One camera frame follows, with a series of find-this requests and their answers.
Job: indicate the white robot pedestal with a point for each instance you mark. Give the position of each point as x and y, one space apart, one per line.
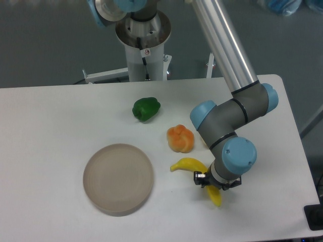
144 44

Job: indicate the green bell pepper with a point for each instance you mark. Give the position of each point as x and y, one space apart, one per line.
145 108

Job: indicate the white pear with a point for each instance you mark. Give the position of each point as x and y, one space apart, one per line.
203 143

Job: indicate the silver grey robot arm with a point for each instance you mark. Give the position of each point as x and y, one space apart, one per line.
216 124

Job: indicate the white metal frame bracket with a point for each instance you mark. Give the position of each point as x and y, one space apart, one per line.
105 76

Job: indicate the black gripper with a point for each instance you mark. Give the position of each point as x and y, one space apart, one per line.
204 179

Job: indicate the yellow banana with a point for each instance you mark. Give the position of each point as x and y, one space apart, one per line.
192 164

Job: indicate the orange knotted bread roll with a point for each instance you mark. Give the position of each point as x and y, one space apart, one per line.
180 139

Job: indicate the blue plastic bag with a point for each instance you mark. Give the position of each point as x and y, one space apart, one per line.
283 7

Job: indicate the beige round plate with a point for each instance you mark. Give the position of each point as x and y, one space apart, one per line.
118 179

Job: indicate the white upright frame post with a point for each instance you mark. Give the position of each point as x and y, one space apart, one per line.
210 65

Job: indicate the black device at table edge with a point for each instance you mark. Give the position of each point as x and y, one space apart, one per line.
313 215

